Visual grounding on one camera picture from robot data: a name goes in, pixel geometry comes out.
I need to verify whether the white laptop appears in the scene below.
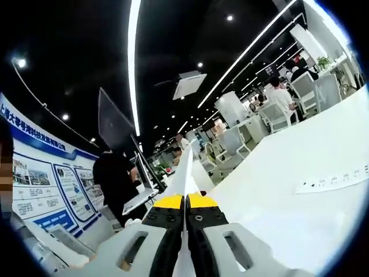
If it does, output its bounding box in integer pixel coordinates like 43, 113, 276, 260
122, 152, 160, 216

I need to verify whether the white square pillar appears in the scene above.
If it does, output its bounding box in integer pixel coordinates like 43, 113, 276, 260
214, 91, 249, 129

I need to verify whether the person's head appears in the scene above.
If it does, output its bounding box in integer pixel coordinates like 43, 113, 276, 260
0, 121, 14, 162

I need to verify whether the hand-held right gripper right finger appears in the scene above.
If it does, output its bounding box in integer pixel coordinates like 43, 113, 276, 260
186, 192, 315, 277

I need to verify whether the grey rectangular panel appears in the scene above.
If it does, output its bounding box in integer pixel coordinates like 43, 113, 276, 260
97, 87, 136, 154

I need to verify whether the straight ceiling light strip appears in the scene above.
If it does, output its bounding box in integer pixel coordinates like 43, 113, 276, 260
126, 0, 142, 137

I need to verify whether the white table socket strip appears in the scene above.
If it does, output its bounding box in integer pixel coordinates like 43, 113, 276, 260
295, 164, 369, 194

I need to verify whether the group of white office chairs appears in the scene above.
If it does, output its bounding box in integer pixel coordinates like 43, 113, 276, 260
198, 72, 345, 181

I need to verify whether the curved ceiling light strip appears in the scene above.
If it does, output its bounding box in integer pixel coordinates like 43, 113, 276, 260
197, 0, 299, 109

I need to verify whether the potted green plant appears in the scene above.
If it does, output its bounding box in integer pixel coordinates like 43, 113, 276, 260
317, 55, 332, 71

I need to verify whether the white chest device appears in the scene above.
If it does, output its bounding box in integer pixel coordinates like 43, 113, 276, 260
17, 219, 97, 274

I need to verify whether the ceiling air conditioner vent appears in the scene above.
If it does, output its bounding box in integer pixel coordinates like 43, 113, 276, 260
172, 70, 208, 101

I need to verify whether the blue white wall poster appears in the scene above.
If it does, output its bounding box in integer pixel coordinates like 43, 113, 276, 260
0, 92, 106, 235

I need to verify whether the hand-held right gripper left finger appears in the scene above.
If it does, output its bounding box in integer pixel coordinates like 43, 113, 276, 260
62, 194, 186, 277

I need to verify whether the white cloth sheet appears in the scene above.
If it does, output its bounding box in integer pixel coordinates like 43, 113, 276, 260
164, 145, 216, 277

